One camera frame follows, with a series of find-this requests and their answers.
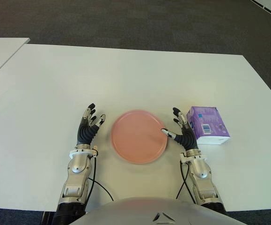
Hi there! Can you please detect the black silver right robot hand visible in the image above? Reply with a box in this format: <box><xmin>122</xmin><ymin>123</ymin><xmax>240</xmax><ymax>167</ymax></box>
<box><xmin>161</xmin><ymin>107</ymin><xmax>200</xmax><ymax>156</ymax></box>

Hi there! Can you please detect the grey robot torso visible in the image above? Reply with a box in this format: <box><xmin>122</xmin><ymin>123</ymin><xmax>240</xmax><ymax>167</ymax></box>
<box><xmin>68</xmin><ymin>196</ymin><xmax>243</xmax><ymax>225</ymax></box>

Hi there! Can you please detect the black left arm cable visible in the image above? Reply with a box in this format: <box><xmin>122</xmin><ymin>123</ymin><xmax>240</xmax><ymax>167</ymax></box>
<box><xmin>85</xmin><ymin>154</ymin><xmax>114</xmax><ymax>207</ymax></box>

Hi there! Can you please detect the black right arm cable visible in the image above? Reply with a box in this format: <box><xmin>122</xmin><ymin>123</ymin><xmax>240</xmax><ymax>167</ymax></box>
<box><xmin>176</xmin><ymin>161</ymin><xmax>197</xmax><ymax>204</ymax></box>

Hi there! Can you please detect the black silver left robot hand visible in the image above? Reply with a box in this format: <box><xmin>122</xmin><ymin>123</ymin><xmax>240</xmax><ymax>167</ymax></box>
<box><xmin>76</xmin><ymin>102</ymin><xmax>107</xmax><ymax>150</ymax></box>

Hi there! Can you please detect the purple tissue paper pack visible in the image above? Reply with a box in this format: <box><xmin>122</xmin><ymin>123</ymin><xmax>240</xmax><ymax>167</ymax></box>
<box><xmin>186</xmin><ymin>105</ymin><xmax>231</xmax><ymax>146</ymax></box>

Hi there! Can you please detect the round pink plate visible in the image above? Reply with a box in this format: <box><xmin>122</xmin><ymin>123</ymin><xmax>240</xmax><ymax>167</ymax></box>
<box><xmin>110</xmin><ymin>109</ymin><xmax>168</xmax><ymax>165</ymax></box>

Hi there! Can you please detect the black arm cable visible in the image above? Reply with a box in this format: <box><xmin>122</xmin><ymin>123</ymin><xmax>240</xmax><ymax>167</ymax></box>
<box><xmin>176</xmin><ymin>161</ymin><xmax>197</xmax><ymax>204</ymax></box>
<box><xmin>85</xmin><ymin>154</ymin><xmax>114</xmax><ymax>207</ymax></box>

